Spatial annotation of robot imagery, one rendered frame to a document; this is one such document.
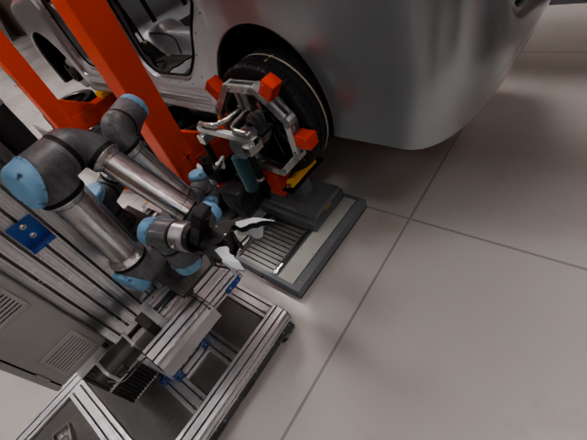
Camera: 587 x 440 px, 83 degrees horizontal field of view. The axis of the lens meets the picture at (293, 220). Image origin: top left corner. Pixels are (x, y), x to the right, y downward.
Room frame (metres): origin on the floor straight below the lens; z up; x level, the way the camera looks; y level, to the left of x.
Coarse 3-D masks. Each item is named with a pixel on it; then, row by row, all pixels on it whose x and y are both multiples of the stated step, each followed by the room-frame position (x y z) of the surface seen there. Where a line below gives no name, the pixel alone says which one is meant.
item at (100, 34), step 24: (72, 0) 1.82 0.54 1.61; (96, 0) 1.88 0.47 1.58; (72, 24) 1.88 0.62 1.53; (96, 24) 1.84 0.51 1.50; (96, 48) 1.81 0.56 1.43; (120, 48) 1.87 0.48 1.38; (120, 72) 1.83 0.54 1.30; (144, 72) 1.90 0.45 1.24; (120, 96) 1.88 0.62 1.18; (144, 96) 1.85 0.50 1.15; (168, 120) 1.88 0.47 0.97; (168, 144) 1.83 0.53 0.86; (192, 168) 1.86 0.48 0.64
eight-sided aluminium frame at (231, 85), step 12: (228, 84) 1.68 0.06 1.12; (240, 84) 1.67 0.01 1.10; (252, 84) 1.57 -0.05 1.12; (228, 96) 1.77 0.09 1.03; (216, 108) 1.81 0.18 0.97; (228, 108) 1.84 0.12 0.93; (276, 108) 1.46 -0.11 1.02; (288, 108) 1.47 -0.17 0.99; (288, 120) 1.41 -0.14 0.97; (288, 132) 1.42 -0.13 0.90; (300, 156) 1.41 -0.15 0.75; (264, 168) 1.66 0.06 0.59; (276, 168) 1.57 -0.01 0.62; (288, 168) 1.49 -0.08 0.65
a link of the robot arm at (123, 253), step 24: (48, 144) 0.83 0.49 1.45; (24, 168) 0.76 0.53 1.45; (48, 168) 0.78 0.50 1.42; (72, 168) 0.81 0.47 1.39; (24, 192) 0.75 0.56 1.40; (48, 192) 0.75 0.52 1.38; (72, 192) 0.78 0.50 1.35; (72, 216) 0.77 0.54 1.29; (96, 216) 0.79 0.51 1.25; (96, 240) 0.77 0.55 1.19; (120, 240) 0.79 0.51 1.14; (120, 264) 0.77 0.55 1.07; (144, 264) 0.78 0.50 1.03; (144, 288) 0.74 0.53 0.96
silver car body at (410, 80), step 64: (128, 0) 4.20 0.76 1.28; (192, 0) 2.12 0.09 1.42; (256, 0) 1.70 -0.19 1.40; (320, 0) 1.43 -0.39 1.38; (384, 0) 1.23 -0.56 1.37; (448, 0) 1.08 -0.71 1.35; (512, 0) 1.12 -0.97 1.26; (64, 64) 4.52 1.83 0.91; (192, 64) 2.33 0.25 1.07; (320, 64) 1.48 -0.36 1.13; (384, 64) 1.24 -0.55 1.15; (448, 64) 1.08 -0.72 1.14; (512, 64) 1.38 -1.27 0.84; (384, 128) 1.25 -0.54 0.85; (448, 128) 1.11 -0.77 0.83
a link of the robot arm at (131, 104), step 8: (128, 96) 1.35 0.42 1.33; (136, 96) 1.36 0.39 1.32; (120, 104) 1.29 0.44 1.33; (128, 104) 1.30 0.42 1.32; (136, 104) 1.32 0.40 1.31; (144, 104) 1.35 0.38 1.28; (128, 112) 1.26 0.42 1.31; (136, 112) 1.29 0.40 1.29; (144, 112) 1.32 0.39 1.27; (136, 120) 1.26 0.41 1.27; (144, 120) 1.33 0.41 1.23; (136, 128) 1.25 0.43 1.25; (104, 176) 1.37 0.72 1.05; (112, 184) 1.36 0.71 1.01; (120, 184) 1.37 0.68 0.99; (120, 192) 1.36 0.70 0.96
